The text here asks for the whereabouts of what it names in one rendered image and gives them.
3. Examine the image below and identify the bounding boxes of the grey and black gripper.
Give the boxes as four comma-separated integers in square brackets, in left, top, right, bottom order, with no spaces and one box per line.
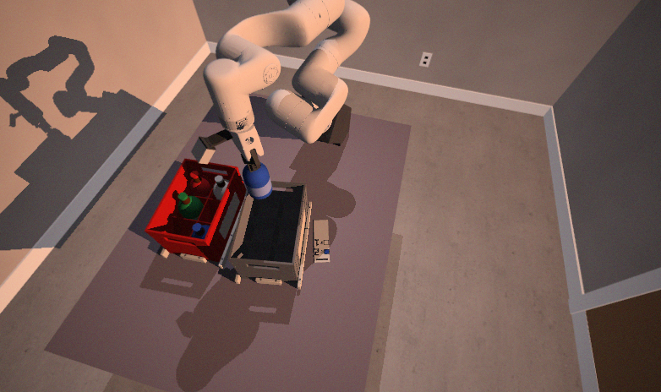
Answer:
[224,120,264,172]

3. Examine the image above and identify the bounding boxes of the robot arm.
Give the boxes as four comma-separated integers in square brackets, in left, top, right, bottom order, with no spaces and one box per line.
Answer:
[203,0,370,144]

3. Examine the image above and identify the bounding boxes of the white paper strip with printed marks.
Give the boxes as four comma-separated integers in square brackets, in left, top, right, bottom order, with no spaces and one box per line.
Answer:
[314,220,330,263]

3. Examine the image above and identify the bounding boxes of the green bottle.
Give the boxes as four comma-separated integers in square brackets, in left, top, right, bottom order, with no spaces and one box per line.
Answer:
[178,193,204,220]

